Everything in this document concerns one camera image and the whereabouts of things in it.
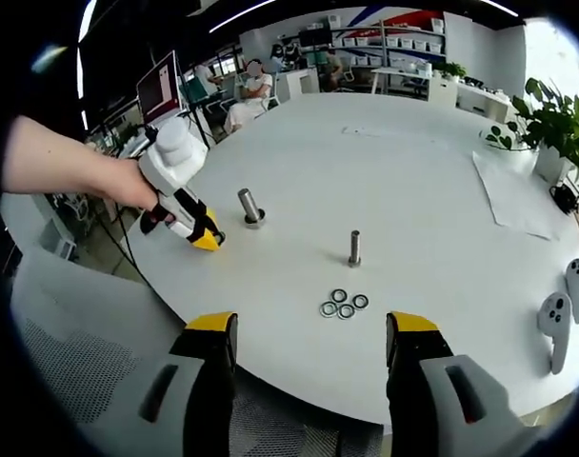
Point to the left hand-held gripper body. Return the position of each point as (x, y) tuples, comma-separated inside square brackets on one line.
[(173, 157)]

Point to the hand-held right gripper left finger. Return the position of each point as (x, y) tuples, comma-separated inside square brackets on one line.
[(118, 409)]

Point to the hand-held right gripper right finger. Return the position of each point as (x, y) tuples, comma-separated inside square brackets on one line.
[(499, 414)]

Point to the metal washer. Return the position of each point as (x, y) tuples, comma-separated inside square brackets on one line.
[(221, 234), (339, 312), (322, 310), (333, 295), (354, 301)]

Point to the large metal threaded stud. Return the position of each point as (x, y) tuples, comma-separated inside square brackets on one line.
[(247, 200)]

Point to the small metal threaded stud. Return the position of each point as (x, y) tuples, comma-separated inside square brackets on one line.
[(354, 245)]

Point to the person's left hand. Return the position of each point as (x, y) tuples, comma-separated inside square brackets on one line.
[(127, 183)]

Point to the grey mesh office chair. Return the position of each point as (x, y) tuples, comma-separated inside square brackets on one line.
[(80, 357)]

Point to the white framed computer monitor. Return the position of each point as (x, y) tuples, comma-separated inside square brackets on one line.
[(158, 88)]

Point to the white handheld controller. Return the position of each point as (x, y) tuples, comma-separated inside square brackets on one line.
[(577, 285), (556, 328)]

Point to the white paper sheet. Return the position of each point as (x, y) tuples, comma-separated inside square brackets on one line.
[(513, 195)]

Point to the small black gadget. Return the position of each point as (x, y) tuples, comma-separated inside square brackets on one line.
[(563, 197)]

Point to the white side desk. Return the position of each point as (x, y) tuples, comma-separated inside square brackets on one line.
[(399, 72)]

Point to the storage shelf with white bins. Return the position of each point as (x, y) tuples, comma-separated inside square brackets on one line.
[(394, 43)]

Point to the small potted green plant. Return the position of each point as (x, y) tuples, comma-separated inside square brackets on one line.
[(453, 70)]

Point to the large potted green plant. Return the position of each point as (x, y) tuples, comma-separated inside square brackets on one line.
[(556, 119)]

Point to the low white cabinet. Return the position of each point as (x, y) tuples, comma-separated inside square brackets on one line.
[(480, 100)]

